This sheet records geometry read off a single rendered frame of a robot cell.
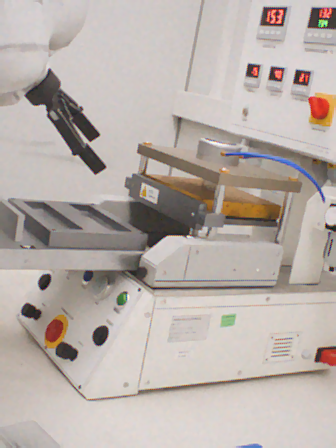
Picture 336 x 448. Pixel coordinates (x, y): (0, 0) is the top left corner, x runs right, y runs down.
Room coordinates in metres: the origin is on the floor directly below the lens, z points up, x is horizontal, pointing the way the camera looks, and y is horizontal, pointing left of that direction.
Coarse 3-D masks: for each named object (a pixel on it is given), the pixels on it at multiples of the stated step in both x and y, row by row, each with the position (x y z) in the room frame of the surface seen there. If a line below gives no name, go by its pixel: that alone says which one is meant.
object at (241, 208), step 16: (160, 176) 1.22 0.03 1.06; (176, 176) 1.26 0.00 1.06; (192, 192) 1.11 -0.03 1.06; (208, 192) 1.14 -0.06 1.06; (240, 192) 1.22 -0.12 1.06; (208, 208) 1.06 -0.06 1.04; (224, 208) 1.08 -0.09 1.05; (240, 208) 1.10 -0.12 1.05; (256, 208) 1.12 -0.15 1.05; (272, 208) 1.14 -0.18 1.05; (224, 224) 1.08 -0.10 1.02; (240, 224) 1.10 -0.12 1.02; (256, 224) 1.12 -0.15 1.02; (272, 224) 1.14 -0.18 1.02
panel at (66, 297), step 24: (48, 288) 1.14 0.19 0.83; (72, 288) 1.08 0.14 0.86; (120, 288) 0.99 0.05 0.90; (144, 288) 0.95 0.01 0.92; (48, 312) 1.09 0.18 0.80; (72, 312) 1.04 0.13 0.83; (96, 312) 1.00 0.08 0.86; (120, 312) 0.96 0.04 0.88; (72, 336) 1.01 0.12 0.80; (96, 360) 0.93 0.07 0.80
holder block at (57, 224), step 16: (16, 208) 1.04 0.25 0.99; (32, 208) 1.09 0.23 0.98; (48, 208) 1.08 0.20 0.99; (64, 208) 1.08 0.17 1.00; (80, 208) 1.14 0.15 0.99; (96, 208) 1.13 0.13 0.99; (32, 224) 0.98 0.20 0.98; (48, 224) 0.95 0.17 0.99; (64, 224) 1.02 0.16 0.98; (80, 224) 0.99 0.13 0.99; (96, 224) 1.01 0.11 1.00; (112, 224) 1.07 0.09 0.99; (128, 224) 1.06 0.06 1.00; (48, 240) 0.92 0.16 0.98; (64, 240) 0.93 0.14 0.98; (80, 240) 0.94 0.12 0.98; (96, 240) 0.96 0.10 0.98; (112, 240) 0.97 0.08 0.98; (128, 240) 0.99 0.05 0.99; (144, 240) 1.00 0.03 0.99
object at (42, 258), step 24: (0, 216) 0.98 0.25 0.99; (24, 216) 0.92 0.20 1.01; (0, 240) 0.90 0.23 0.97; (24, 240) 0.93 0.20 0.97; (0, 264) 0.87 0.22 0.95; (24, 264) 0.89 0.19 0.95; (48, 264) 0.91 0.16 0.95; (72, 264) 0.93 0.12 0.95; (96, 264) 0.95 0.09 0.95; (120, 264) 0.97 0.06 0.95
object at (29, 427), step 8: (16, 424) 0.76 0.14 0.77; (24, 424) 0.76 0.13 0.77; (32, 424) 0.77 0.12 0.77; (8, 432) 0.74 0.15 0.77; (16, 432) 0.74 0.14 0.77; (24, 432) 0.74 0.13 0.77; (32, 432) 0.75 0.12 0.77; (40, 432) 0.75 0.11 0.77; (8, 440) 0.72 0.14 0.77; (16, 440) 0.72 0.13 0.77; (24, 440) 0.73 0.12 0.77; (32, 440) 0.73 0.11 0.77; (40, 440) 0.73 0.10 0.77; (48, 440) 0.74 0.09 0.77
